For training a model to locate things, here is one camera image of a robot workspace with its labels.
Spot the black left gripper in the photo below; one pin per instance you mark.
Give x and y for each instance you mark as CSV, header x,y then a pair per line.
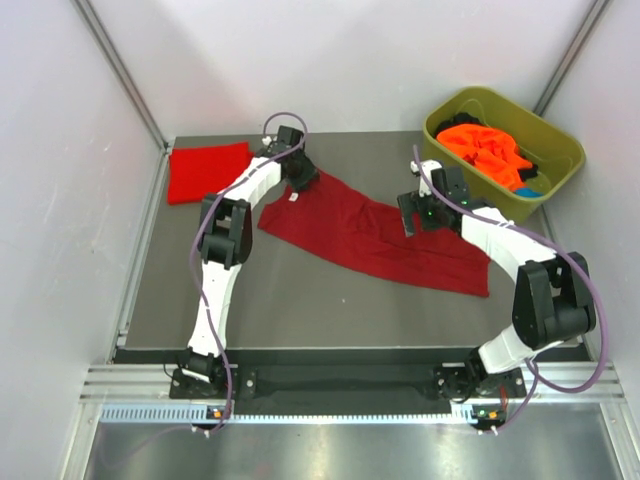
x,y
308,172

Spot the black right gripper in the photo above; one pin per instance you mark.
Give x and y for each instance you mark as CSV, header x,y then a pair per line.
x,y
413,203

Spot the dark red t-shirt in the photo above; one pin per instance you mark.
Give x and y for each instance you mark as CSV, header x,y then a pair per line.
x,y
339,224

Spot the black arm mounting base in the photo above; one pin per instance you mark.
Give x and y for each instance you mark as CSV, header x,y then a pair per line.
x,y
341,382

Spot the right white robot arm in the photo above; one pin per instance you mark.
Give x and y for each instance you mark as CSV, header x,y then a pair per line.
x,y
553,297

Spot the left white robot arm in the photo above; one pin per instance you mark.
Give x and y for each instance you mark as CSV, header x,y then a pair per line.
x,y
222,244

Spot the orange t-shirt in bin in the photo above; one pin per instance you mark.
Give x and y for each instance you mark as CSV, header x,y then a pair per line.
x,y
492,152

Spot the black garment in bin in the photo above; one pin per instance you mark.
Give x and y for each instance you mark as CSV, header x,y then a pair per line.
x,y
461,118

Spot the folded bright red t-shirt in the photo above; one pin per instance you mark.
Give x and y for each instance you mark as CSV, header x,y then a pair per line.
x,y
195,172

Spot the blue garment in bin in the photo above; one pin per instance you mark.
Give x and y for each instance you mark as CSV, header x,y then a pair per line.
x,y
527,193

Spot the olive green plastic bin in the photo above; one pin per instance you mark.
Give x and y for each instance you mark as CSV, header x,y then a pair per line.
x,y
557,154

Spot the slotted grey cable duct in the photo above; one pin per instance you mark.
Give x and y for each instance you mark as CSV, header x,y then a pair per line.
x,y
204,414

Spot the left aluminium frame post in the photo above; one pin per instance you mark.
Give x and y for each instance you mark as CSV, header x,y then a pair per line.
x,y
98,31

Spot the aluminium frame post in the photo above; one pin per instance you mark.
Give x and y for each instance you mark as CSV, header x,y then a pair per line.
x,y
98,31
587,26

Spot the right aluminium frame post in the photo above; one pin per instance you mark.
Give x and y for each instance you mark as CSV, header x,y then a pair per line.
x,y
587,26

